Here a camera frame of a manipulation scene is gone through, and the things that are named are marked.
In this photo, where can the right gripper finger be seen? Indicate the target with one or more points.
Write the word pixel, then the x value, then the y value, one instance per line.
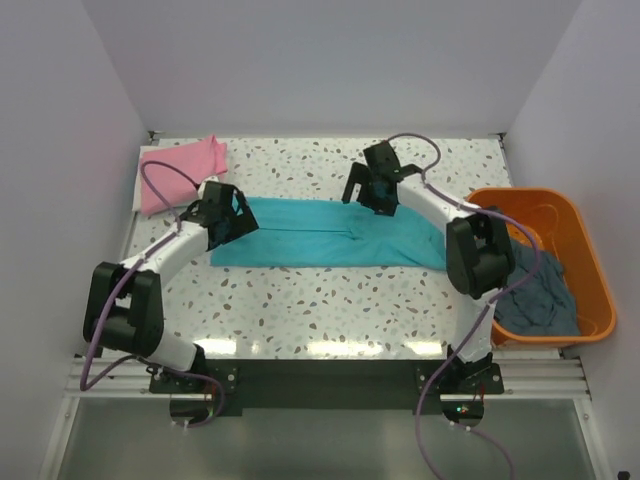
pixel 359 175
pixel 381 203

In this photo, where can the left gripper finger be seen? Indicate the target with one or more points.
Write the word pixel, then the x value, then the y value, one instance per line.
pixel 239 204
pixel 236 223

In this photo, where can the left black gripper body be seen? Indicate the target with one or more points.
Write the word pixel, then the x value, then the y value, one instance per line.
pixel 229 215

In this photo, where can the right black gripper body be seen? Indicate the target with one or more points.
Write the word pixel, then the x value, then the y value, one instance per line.
pixel 369 182

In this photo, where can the teal t shirt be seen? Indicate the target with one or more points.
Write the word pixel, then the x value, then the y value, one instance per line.
pixel 319 233

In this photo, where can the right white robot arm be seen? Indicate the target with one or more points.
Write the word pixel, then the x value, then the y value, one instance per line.
pixel 478 253

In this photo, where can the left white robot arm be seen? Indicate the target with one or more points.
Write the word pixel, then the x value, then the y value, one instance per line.
pixel 125 307

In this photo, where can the folded white t shirt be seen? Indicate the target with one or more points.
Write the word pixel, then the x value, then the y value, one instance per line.
pixel 197 160

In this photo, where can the orange plastic basket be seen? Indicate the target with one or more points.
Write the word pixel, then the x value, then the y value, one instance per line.
pixel 558 228

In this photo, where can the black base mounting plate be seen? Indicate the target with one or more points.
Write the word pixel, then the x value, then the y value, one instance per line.
pixel 298 384

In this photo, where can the grey t shirt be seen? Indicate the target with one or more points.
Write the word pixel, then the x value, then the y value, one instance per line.
pixel 543 306

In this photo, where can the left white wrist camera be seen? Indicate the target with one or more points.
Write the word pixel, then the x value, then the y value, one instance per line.
pixel 202 186

